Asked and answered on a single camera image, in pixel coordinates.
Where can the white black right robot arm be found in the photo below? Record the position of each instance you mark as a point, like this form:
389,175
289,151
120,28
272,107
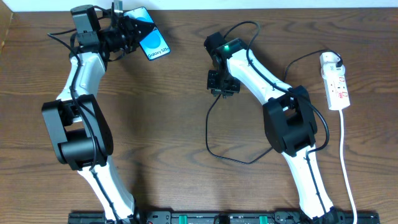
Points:
293,126

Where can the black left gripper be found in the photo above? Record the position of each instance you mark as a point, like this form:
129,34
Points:
130,32

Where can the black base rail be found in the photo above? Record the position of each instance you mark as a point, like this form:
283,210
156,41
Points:
164,217

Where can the white power strip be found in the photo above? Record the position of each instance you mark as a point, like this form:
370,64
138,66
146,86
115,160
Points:
335,87

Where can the white charger plug adapter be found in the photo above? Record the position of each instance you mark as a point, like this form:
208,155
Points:
330,57

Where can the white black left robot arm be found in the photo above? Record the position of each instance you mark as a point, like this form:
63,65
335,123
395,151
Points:
79,133

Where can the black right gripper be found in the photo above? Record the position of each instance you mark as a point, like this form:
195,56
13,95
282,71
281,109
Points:
222,84

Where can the blue smartphone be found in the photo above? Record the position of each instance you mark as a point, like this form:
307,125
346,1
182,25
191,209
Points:
153,44

